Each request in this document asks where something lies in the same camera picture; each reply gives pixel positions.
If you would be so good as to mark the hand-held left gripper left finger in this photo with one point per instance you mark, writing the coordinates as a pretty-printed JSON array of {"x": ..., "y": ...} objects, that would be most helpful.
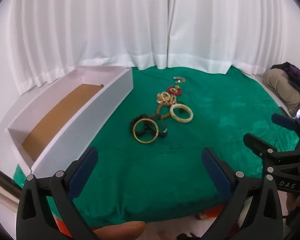
[{"x": 83, "y": 173}]

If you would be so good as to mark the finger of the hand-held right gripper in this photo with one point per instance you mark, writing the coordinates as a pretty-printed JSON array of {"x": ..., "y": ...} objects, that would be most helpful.
[
  {"x": 258, "y": 143},
  {"x": 283, "y": 122}
]

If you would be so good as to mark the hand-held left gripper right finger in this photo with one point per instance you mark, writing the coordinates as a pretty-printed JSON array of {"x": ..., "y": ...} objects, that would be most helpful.
[{"x": 215, "y": 173}]

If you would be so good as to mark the white drawer box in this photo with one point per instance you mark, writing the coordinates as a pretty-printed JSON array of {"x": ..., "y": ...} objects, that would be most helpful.
[{"x": 90, "y": 120}]

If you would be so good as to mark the white jade bangle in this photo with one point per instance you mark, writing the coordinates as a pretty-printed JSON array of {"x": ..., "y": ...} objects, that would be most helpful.
[{"x": 181, "y": 120}]

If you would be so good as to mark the dark grey bangle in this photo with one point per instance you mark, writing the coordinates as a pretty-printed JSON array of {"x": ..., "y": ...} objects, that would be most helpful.
[{"x": 165, "y": 130}]

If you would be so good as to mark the gold bangle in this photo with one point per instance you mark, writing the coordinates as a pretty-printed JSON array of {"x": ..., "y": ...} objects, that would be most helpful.
[{"x": 145, "y": 142}]

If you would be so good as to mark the person's right hand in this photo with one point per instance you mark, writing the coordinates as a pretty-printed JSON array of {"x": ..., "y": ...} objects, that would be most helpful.
[{"x": 298, "y": 202}]

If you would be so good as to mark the person's left hand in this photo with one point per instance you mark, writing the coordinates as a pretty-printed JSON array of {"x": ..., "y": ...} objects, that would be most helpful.
[{"x": 120, "y": 230}]

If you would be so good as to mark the person's leg beige trousers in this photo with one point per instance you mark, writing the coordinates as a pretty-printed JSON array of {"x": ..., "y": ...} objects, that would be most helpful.
[{"x": 280, "y": 85}]

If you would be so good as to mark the orange patterned cloth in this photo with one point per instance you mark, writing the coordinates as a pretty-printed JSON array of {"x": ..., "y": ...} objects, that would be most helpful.
[{"x": 212, "y": 212}]

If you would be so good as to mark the dark purple bag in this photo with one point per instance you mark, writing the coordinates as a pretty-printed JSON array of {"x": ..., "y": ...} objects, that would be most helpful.
[{"x": 297, "y": 75}]

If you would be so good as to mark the green velvet cloth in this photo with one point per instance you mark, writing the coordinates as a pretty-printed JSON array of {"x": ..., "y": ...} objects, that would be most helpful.
[{"x": 165, "y": 170}]

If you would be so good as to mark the silver brooch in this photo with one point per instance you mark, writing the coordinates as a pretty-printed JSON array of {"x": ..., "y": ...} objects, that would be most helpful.
[{"x": 180, "y": 80}]

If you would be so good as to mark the white curtain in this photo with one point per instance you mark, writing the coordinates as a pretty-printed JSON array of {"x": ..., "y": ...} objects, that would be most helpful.
[{"x": 102, "y": 25}]

